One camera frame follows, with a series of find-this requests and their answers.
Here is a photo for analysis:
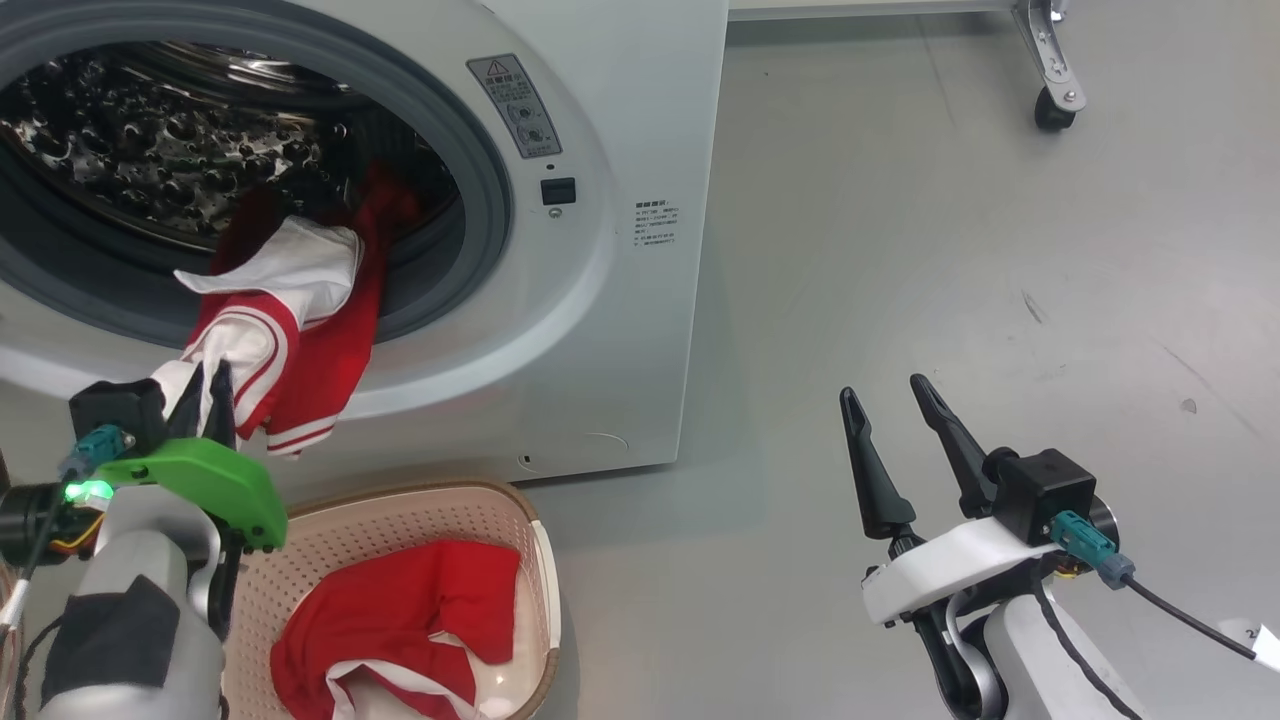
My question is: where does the round white filter cover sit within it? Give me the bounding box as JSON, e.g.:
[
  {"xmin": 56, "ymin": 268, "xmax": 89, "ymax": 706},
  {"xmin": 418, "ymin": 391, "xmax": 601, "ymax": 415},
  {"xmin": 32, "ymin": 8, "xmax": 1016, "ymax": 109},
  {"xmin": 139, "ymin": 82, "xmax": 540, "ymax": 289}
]
[{"xmin": 518, "ymin": 430, "xmax": 631, "ymax": 473}]

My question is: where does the left camera cable teal plug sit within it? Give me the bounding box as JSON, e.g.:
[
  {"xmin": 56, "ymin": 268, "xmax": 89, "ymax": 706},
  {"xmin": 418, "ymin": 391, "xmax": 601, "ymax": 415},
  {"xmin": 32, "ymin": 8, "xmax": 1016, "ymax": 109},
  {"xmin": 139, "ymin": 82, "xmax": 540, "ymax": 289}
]
[{"xmin": 0, "ymin": 424, "xmax": 137, "ymax": 631}]

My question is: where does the grey warning sticker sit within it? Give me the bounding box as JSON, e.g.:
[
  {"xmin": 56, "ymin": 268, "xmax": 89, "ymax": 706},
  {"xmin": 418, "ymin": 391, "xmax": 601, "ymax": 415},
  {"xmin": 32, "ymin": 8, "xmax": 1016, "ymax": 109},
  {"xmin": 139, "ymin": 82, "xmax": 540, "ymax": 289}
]
[{"xmin": 467, "ymin": 55, "xmax": 563, "ymax": 159}]

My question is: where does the cream perforated laundry basket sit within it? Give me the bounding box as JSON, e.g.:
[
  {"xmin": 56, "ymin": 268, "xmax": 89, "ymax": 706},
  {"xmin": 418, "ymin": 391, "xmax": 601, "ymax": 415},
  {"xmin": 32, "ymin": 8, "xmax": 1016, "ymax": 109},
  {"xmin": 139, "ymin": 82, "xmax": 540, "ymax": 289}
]
[{"xmin": 222, "ymin": 480, "xmax": 563, "ymax": 720}]

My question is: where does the camera cable teal plug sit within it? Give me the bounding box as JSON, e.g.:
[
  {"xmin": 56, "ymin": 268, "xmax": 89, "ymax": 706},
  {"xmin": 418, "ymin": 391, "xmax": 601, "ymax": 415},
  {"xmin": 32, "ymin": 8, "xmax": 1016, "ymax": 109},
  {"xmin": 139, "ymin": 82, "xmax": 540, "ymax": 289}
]
[
  {"xmin": 1050, "ymin": 510, "xmax": 1280, "ymax": 673},
  {"xmin": 0, "ymin": 424, "xmax": 137, "ymax": 631}
]

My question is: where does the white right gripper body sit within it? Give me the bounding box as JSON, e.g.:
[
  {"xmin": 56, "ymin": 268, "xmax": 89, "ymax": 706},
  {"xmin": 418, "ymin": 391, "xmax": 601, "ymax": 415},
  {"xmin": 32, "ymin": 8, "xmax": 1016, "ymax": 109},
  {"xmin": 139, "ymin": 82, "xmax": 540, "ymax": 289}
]
[{"xmin": 862, "ymin": 518, "xmax": 1061, "ymax": 626}]

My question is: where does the red and white shirt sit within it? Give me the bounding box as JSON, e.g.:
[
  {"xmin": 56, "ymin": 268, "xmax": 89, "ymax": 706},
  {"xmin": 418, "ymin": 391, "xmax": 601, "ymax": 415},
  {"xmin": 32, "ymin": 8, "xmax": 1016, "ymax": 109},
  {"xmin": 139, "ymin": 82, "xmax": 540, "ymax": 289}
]
[
  {"xmin": 270, "ymin": 540, "xmax": 526, "ymax": 720},
  {"xmin": 150, "ymin": 165, "xmax": 421, "ymax": 459}
]

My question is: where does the right camera cable teal plug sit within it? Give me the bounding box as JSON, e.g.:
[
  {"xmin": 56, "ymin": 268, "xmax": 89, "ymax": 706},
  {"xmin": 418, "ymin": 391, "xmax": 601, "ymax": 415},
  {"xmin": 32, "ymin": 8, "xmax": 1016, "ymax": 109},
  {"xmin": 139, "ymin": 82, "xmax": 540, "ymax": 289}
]
[{"xmin": 1050, "ymin": 510, "xmax": 1280, "ymax": 673}]

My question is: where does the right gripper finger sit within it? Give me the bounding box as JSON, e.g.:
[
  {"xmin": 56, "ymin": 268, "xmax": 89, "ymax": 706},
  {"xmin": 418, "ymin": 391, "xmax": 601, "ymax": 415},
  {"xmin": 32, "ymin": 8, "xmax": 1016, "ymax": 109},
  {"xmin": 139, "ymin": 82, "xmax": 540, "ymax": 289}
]
[
  {"xmin": 840, "ymin": 387, "xmax": 917, "ymax": 541},
  {"xmin": 910, "ymin": 374, "xmax": 1001, "ymax": 518}
]

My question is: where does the black caster wheel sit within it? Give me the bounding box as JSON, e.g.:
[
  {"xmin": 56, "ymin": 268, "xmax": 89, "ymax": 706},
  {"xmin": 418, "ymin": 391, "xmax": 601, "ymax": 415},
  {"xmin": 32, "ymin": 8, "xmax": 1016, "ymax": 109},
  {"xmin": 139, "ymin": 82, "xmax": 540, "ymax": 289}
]
[{"xmin": 1033, "ymin": 87, "xmax": 1077, "ymax": 133}]

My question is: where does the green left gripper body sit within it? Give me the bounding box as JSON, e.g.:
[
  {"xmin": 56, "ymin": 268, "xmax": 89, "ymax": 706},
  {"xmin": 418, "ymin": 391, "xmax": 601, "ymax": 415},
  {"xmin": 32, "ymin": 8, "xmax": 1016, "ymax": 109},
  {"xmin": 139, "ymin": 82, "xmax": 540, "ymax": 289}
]
[{"xmin": 100, "ymin": 437, "xmax": 289, "ymax": 551}]

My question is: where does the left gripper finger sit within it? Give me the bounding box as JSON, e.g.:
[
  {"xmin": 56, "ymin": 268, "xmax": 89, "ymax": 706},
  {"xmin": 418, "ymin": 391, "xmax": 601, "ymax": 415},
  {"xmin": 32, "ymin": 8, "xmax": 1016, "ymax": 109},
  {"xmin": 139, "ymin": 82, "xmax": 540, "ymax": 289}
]
[
  {"xmin": 165, "ymin": 365, "xmax": 205, "ymax": 441},
  {"xmin": 205, "ymin": 360, "xmax": 238, "ymax": 451}
]

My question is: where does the white front-load washing machine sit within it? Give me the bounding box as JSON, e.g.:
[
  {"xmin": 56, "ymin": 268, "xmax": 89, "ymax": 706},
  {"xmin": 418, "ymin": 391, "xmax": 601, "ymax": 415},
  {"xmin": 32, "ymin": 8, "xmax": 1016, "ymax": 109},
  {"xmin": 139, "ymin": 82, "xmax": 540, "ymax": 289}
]
[{"xmin": 0, "ymin": 0, "xmax": 729, "ymax": 491}]

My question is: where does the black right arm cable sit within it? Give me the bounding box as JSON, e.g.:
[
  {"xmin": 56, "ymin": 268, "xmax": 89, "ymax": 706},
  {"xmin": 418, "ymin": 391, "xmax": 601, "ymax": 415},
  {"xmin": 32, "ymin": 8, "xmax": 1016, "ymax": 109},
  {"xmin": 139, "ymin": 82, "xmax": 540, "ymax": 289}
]
[{"xmin": 1033, "ymin": 578, "xmax": 1143, "ymax": 720}]

